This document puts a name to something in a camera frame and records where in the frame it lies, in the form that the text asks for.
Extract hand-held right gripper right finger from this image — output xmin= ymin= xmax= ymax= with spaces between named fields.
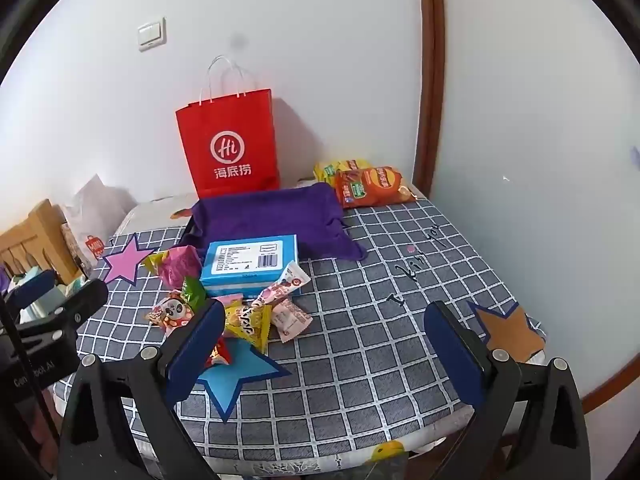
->
xmin=424 ymin=301 xmax=592 ymax=480

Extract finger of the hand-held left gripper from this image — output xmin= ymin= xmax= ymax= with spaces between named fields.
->
xmin=15 ymin=278 xmax=110 ymax=349
xmin=5 ymin=269 xmax=59 ymax=309

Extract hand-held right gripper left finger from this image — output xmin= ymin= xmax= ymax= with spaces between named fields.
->
xmin=57 ymin=299 xmax=228 ymax=480

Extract red snack packet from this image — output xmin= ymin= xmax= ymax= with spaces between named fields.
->
xmin=207 ymin=337 xmax=233 ymax=365

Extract panda print snack packet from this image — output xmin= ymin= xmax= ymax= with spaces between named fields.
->
xmin=145 ymin=292 xmax=195 ymax=335

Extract yellow triangular snack packet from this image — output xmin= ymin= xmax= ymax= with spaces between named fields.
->
xmin=222 ymin=300 xmax=273 ymax=356

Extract magenta snack packet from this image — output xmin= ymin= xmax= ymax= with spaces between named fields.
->
xmin=145 ymin=246 xmax=203 ymax=291

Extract long pink white snack packet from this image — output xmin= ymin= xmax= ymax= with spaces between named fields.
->
xmin=251 ymin=260 xmax=307 ymax=311

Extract purple cloth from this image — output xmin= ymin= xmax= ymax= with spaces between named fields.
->
xmin=192 ymin=182 xmax=369 ymax=261

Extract pale green items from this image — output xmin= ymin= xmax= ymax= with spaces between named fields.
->
xmin=12 ymin=266 xmax=96 ymax=323

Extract blue paper star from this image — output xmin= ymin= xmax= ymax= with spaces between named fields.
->
xmin=195 ymin=340 xmax=292 ymax=423

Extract brown paper star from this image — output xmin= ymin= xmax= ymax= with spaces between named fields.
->
xmin=467 ymin=301 xmax=547 ymax=363

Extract white bag with red label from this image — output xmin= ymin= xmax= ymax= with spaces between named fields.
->
xmin=82 ymin=234 xmax=108 ymax=261

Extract pink paper star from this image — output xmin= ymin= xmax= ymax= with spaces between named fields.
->
xmin=100 ymin=234 xmax=156 ymax=286

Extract blue box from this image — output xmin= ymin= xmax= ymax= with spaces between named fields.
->
xmin=200 ymin=234 xmax=300 ymax=298

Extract white plastic bag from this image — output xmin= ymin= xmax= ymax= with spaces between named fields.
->
xmin=60 ymin=174 xmax=138 ymax=261

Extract wooden baseboard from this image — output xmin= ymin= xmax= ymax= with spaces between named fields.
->
xmin=580 ymin=305 xmax=640 ymax=415

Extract orange chip bag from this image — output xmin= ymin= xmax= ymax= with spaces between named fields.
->
xmin=334 ymin=166 xmax=417 ymax=209

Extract yellow chip bag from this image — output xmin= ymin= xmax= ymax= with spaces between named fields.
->
xmin=313 ymin=158 xmax=373 ymax=186

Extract red paper bag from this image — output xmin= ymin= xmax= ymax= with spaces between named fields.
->
xmin=175 ymin=55 xmax=281 ymax=200

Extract wooden door frame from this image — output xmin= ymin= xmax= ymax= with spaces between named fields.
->
xmin=412 ymin=0 xmax=446 ymax=198

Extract white light switch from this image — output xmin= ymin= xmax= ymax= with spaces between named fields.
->
xmin=137 ymin=17 xmax=167 ymax=52

